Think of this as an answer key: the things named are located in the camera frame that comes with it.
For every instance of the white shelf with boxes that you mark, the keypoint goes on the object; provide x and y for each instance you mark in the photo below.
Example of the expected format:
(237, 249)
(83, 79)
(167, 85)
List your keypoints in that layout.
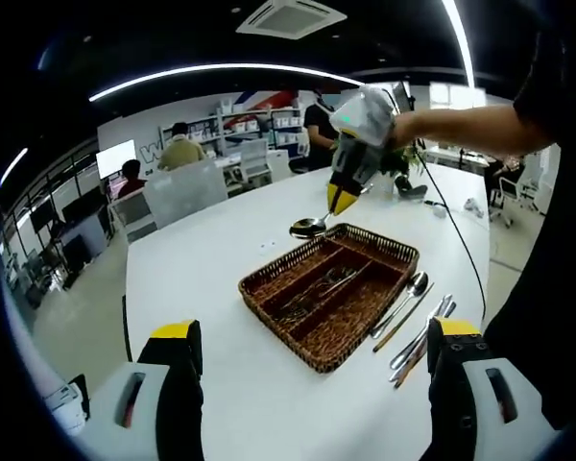
(249, 125)

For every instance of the LED strip ceiling light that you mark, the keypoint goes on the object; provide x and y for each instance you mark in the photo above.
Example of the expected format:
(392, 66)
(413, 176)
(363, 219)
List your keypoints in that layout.
(221, 67)
(461, 43)

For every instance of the grey and black device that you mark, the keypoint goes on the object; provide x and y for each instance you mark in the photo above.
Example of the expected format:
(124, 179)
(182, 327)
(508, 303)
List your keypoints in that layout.
(410, 188)

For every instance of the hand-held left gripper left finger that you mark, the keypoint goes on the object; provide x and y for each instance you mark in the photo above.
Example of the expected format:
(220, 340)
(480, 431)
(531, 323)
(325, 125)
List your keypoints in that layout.
(125, 408)

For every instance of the white office desk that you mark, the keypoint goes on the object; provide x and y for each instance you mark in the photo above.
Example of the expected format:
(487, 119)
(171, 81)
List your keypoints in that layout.
(278, 165)

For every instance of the silver metal fork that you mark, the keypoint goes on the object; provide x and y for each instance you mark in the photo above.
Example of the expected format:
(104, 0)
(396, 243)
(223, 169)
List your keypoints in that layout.
(330, 274)
(317, 288)

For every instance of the silver metal spoon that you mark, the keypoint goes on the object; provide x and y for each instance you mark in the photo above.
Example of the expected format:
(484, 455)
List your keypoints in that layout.
(307, 228)
(418, 283)

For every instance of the green leafy plant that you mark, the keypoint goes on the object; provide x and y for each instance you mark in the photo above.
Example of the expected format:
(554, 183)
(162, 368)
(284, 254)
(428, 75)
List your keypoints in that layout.
(403, 161)

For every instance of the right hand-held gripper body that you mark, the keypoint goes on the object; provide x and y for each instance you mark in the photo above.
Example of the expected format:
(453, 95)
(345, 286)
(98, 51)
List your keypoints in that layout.
(360, 117)

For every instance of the brown wicker storage slot tray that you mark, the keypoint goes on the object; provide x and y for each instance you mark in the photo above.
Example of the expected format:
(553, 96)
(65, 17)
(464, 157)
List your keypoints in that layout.
(345, 331)

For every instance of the ceiling air vent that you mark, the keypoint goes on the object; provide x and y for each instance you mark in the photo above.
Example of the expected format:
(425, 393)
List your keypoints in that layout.
(293, 16)

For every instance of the white office chair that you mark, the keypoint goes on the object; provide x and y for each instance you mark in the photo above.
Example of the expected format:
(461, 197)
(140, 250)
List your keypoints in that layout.
(513, 192)

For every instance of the white mesh-back chair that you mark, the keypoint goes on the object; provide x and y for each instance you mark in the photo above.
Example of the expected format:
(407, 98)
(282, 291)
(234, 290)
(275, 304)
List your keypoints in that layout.
(187, 192)

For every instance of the small white device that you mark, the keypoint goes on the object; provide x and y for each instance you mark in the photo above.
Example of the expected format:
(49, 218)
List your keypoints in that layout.
(437, 209)
(474, 206)

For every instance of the person's body in black clothing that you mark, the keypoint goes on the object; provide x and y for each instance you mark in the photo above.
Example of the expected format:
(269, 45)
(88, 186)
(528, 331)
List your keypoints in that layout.
(533, 288)

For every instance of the white plant pot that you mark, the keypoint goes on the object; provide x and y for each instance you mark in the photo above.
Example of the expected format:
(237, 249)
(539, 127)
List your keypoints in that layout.
(388, 183)

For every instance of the white wall screen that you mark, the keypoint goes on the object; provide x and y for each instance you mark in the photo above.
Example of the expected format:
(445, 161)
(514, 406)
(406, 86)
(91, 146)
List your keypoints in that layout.
(115, 158)

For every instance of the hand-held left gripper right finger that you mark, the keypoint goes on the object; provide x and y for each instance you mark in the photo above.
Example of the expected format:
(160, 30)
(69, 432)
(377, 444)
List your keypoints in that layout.
(499, 408)

